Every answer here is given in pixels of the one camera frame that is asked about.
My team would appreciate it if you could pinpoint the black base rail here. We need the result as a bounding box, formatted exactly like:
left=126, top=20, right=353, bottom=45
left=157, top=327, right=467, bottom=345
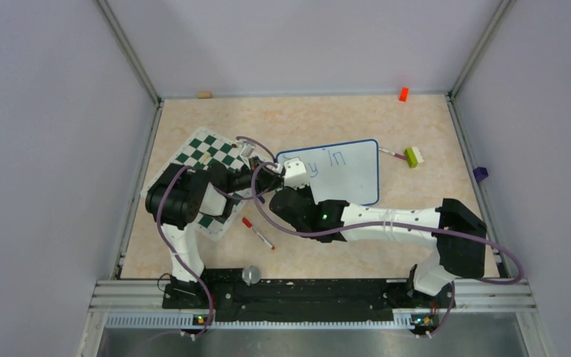
left=162, top=268, right=452, bottom=323

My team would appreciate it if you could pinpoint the wooden cork piece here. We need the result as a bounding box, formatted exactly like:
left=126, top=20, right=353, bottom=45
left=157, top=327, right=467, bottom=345
left=196, top=91, right=213, bottom=99

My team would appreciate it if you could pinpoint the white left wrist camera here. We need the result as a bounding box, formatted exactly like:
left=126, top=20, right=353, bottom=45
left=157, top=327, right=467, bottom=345
left=238, top=141, right=257, bottom=158

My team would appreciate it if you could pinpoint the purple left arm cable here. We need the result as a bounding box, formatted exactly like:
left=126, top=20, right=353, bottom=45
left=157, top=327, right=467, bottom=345
left=155, top=135, right=279, bottom=341

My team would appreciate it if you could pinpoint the light wooden chess piece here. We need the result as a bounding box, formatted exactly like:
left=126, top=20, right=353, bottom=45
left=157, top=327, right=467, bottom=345
left=201, top=153, right=212, bottom=164

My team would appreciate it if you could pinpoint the purple toy block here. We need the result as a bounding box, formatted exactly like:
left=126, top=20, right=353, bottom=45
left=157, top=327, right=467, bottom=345
left=472, top=167, right=489, bottom=183

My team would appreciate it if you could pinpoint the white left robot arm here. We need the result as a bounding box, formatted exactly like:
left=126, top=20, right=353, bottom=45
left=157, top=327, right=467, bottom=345
left=145, top=161, right=253, bottom=308

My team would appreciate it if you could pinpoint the orange toy block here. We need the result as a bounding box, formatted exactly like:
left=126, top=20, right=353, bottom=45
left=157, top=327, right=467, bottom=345
left=398, top=87, right=410, bottom=103

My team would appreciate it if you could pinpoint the blue framed whiteboard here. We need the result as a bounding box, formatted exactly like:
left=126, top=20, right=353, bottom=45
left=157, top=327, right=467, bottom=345
left=277, top=138, right=381, bottom=205

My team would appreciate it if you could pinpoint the purple cap marker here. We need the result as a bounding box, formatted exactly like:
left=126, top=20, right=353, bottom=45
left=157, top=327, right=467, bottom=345
left=378, top=147, right=407, bottom=161

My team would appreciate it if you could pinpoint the green white toy brick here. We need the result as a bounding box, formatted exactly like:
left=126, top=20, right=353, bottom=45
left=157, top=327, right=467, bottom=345
left=404, top=147, right=424, bottom=168

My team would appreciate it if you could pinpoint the red cap marker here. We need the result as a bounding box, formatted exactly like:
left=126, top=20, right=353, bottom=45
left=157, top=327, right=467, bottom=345
left=242, top=217, right=275, bottom=251

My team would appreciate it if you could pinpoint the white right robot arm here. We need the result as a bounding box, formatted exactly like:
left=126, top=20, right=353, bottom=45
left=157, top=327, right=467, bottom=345
left=269, top=187, right=486, bottom=306

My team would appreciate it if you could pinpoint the green white chessboard mat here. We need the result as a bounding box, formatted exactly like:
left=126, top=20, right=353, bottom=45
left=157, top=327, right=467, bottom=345
left=141, top=126, right=246, bottom=242

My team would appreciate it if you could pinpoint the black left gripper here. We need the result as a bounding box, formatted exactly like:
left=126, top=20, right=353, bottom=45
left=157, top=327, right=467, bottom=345
left=225, top=156, right=287, bottom=196

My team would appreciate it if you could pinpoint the grey round knob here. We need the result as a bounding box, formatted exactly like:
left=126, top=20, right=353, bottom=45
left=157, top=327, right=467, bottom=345
left=242, top=266, right=262, bottom=286

